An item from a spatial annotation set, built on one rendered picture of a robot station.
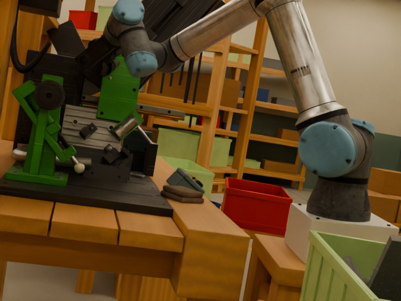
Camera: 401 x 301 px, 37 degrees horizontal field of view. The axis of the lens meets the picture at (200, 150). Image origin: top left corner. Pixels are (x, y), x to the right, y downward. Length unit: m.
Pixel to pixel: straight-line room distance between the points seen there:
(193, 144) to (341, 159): 3.19
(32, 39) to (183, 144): 2.09
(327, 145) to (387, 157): 10.68
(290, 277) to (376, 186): 7.03
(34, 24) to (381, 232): 1.74
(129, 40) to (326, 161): 0.58
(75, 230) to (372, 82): 10.67
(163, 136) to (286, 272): 3.37
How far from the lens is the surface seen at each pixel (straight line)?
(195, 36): 1.58
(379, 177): 8.29
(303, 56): 1.32
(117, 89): 1.85
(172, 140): 4.53
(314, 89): 1.30
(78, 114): 1.84
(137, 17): 1.53
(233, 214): 1.90
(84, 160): 1.71
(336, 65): 11.46
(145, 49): 1.52
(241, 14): 1.53
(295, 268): 1.32
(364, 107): 11.67
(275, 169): 10.63
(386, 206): 7.78
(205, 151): 4.28
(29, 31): 2.64
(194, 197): 1.60
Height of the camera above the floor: 1.15
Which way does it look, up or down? 4 degrees down
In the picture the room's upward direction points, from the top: 10 degrees clockwise
